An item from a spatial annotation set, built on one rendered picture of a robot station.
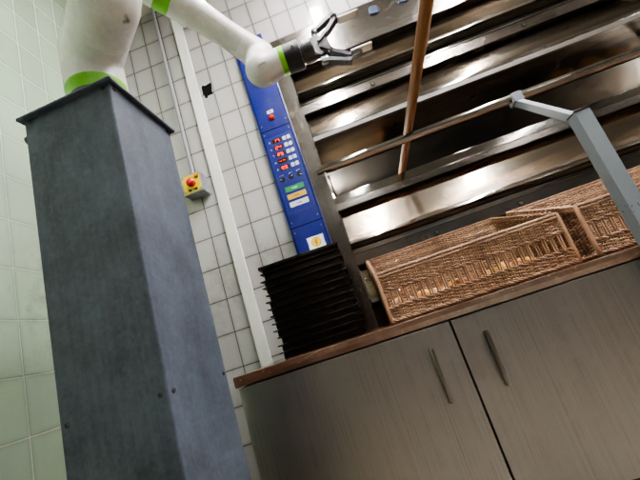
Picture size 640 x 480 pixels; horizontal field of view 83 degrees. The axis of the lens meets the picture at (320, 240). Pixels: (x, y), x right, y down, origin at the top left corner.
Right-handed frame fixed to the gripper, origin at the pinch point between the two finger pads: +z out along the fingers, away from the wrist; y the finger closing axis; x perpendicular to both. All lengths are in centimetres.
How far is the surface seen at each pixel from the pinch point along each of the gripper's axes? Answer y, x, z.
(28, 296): 51, 11, -117
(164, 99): -54, -55, -94
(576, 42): 9, -40, 86
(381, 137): 11, -54, 3
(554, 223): 78, -8, 30
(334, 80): -23, -51, -8
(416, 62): 30.4, 17.2, 5.2
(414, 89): 30.6, 6.0, 5.7
